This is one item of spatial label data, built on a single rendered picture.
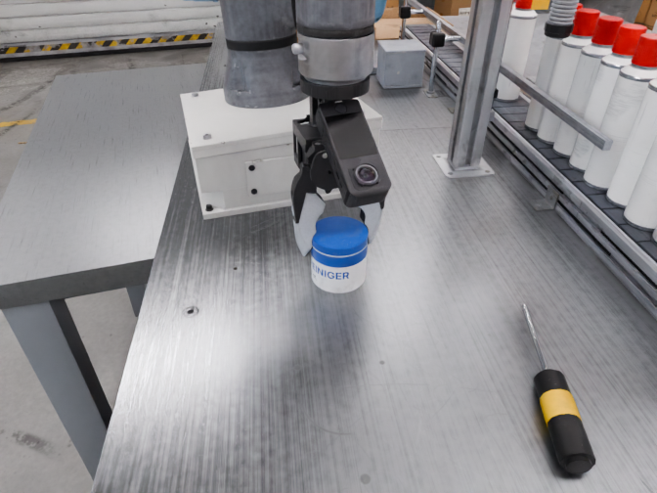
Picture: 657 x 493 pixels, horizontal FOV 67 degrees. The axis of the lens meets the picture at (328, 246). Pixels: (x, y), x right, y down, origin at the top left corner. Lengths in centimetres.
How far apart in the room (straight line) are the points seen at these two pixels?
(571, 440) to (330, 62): 39
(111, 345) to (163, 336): 124
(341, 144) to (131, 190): 47
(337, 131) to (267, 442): 30
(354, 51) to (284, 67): 36
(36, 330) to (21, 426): 92
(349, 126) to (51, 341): 54
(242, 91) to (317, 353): 47
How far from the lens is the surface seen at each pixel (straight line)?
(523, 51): 108
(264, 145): 72
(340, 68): 49
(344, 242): 57
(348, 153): 49
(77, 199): 89
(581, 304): 67
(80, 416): 96
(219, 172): 73
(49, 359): 86
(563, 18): 75
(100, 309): 197
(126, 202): 84
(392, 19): 203
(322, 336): 56
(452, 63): 134
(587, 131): 79
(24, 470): 162
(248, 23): 82
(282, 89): 83
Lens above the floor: 123
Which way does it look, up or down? 36 degrees down
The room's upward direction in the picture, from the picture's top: straight up
